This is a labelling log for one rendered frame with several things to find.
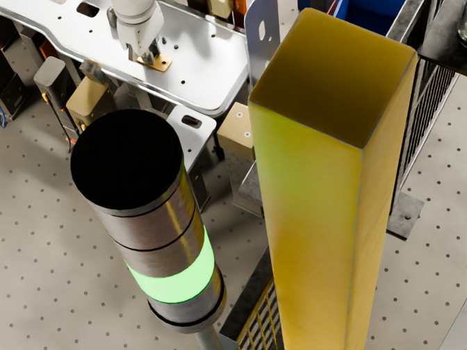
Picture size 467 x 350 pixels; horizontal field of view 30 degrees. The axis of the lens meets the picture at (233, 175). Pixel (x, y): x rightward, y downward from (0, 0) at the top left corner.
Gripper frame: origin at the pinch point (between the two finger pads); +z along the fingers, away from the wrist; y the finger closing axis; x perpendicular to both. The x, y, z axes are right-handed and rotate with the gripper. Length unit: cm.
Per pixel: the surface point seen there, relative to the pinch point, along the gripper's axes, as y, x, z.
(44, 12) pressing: 0.1, -28.6, 3.1
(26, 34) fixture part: 1.4, -37.9, 15.7
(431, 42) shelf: -1, 59, -40
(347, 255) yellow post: 48, 67, -75
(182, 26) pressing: -10.1, 1.6, 3.1
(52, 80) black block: 13.9, -17.4, 4.0
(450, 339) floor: -3, 82, 103
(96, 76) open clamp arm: 12.7, -3.7, -5.9
